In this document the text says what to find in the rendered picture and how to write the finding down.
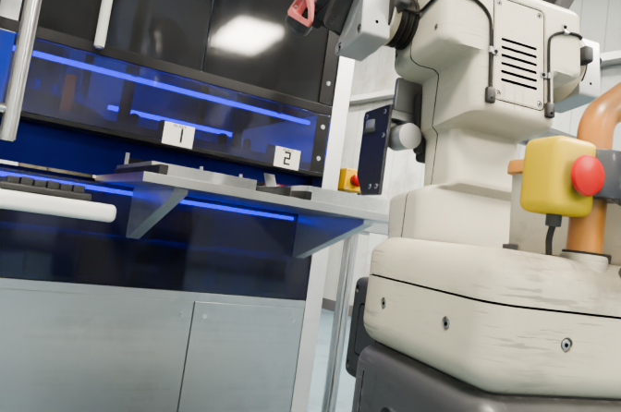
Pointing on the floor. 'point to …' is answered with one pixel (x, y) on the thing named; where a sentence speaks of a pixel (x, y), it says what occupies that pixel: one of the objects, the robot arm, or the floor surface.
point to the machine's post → (327, 247)
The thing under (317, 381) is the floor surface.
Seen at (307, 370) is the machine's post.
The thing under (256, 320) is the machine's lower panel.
